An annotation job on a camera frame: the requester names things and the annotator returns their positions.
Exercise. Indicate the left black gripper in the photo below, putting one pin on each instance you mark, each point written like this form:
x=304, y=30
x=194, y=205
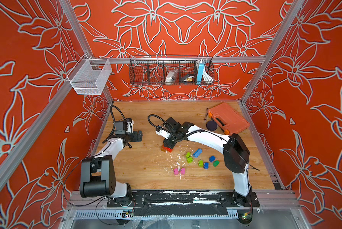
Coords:
x=134, y=136

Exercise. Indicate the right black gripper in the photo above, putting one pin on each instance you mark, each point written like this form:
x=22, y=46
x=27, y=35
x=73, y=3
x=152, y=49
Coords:
x=167, y=143

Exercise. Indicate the small red lego brick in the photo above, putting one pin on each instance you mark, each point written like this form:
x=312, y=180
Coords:
x=166, y=149

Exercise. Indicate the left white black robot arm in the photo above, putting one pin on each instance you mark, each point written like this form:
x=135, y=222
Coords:
x=98, y=172

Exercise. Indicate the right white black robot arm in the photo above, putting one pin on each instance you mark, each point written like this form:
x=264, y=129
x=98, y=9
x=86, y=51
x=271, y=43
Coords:
x=234, y=150

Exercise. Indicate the long blue lego brick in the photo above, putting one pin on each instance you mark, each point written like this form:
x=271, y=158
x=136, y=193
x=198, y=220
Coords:
x=197, y=153

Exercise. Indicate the dark green lego brick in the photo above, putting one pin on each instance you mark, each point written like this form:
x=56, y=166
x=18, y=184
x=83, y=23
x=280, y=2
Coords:
x=216, y=163

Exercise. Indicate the screwdriver bit beside case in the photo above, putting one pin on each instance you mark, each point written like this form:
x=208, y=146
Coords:
x=206, y=114

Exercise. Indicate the dark round disc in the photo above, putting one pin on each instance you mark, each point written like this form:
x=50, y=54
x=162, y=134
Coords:
x=211, y=125

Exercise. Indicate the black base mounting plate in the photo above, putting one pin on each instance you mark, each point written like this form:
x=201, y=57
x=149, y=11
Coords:
x=185, y=202

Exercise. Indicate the orange plastic tool case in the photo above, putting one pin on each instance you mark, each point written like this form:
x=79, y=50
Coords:
x=229, y=120

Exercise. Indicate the grey plastic bag in basket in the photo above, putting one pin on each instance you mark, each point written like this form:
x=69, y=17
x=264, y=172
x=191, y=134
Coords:
x=171, y=77

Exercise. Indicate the black item in basket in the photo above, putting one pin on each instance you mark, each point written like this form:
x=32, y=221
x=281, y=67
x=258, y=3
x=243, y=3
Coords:
x=187, y=78

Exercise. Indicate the light blue box in basket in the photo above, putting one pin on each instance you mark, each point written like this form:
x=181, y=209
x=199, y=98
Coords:
x=200, y=70

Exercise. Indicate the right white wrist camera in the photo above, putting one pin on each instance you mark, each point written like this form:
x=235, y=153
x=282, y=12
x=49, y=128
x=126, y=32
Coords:
x=163, y=133

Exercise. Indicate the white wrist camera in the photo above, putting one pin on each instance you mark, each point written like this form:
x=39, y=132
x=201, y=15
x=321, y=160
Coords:
x=163, y=133
x=130, y=123

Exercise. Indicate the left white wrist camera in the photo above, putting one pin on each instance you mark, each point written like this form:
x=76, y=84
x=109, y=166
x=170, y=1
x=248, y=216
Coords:
x=130, y=123

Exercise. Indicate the black wire wall basket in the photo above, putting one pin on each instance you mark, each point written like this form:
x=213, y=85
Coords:
x=169, y=70

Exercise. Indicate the clear acrylic wall box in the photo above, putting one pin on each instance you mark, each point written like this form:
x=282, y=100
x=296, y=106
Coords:
x=90, y=79

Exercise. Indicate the white slotted cable duct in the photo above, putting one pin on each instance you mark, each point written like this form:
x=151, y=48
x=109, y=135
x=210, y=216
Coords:
x=103, y=214

